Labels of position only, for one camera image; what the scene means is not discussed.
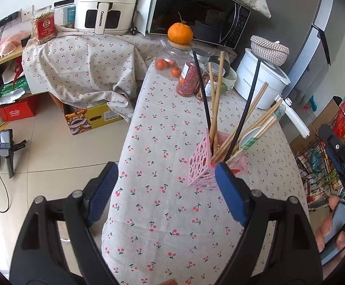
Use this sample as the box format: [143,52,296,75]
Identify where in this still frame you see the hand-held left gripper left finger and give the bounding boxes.
[9,161,120,285]

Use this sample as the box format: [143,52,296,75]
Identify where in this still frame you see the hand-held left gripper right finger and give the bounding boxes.
[215,161,323,285]

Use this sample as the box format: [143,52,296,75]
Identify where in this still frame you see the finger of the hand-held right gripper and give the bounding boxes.
[319,124,345,171]

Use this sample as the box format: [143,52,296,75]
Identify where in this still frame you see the pink perforated utensil basket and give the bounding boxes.
[187,128,247,189]

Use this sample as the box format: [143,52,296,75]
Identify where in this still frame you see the green printed bamboo chopstick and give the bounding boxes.
[238,107,283,155]
[226,129,265,162]

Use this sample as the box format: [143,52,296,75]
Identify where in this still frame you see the white plastic spoon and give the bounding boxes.
[238,127,264,152]

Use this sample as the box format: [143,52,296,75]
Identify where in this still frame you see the brown wooden chopstick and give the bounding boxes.
[212,82,269,162]
[212,50,225,155]
[217,99,283,163]
[207,62,216,146]

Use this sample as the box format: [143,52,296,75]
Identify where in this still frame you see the black chopstick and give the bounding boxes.
[229,60,261,158]
[192,50,212,138]

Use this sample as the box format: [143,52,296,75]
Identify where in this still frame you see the person's right hand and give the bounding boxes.
[314,195,345,262]

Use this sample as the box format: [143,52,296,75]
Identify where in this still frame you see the brown cardboard box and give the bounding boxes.
[308,98,341,133]

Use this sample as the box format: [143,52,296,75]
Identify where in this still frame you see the yellow printed cardboard box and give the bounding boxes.
[62,102,124,135]

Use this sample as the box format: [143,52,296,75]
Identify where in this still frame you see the cherry print tablecloth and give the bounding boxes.
[101,40,310,285]

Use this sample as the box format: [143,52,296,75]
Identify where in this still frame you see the grey hand-held device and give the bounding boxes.
[0,129,27,179]

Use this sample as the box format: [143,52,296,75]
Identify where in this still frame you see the grey refrigerator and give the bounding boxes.
[275,0,345,107]

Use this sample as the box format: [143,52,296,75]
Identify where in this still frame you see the glass jar dried red fruit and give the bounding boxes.
[197,74,213,99]

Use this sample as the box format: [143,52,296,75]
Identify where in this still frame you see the white electric pot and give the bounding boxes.
[234,47,311,139]

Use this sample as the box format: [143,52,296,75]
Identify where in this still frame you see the white bowl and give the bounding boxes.
[224,65,238,81]
[221,77,237,93]

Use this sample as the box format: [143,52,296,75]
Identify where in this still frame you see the red box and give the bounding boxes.
[0,99,38,122]

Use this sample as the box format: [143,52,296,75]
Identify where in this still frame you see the woven basket bowl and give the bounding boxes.
[250,35,290,66]

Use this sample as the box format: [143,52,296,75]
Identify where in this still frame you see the labelled glass jar goji berries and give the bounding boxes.
[177,49,210,97]

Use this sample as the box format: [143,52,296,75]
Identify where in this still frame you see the draped cherry print cloth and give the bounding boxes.
[22,25,167,123]

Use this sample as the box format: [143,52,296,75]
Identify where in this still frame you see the green packet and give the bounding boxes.
[0,76,31,99]

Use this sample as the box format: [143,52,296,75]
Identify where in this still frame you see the clear glass jar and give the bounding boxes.
[155,39,192,80]

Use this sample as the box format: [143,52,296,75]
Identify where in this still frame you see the wooden shelf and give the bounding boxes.
[0,44,35,114]

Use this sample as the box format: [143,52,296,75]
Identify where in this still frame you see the large orange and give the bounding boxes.
[168,22,194,44]

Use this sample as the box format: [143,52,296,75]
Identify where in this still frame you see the glass jar red label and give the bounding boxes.
[31,6,57,44]

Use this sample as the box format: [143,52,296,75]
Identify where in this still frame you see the pink cloth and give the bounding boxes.
[0,31,30,63]

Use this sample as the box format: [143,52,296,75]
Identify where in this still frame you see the white container black lid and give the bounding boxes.
[54,0,77,29]

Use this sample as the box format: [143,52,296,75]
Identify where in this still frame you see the cream air fryer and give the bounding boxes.
[74,0,138,36]

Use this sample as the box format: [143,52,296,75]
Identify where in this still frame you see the black power strip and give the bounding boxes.
[0,11,19,33]

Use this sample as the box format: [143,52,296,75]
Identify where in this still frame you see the black microwave oven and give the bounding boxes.
[147,0,252,50]

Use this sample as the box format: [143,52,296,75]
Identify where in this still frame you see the black wire rack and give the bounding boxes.
[290,116,345,214]

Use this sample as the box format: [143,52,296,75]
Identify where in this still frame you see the white wall socket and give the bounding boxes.
[20,5,34,23]

